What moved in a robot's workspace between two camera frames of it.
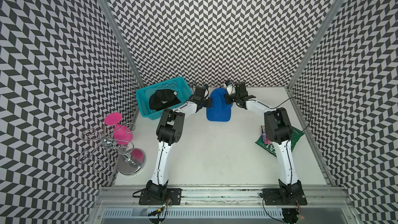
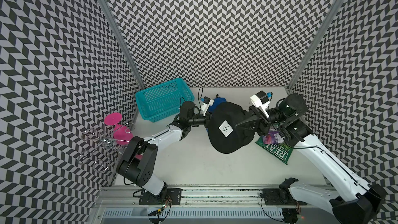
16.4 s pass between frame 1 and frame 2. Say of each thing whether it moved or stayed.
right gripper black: moved
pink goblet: stayed
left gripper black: moved
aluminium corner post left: stayed
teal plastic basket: stayed
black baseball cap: moved
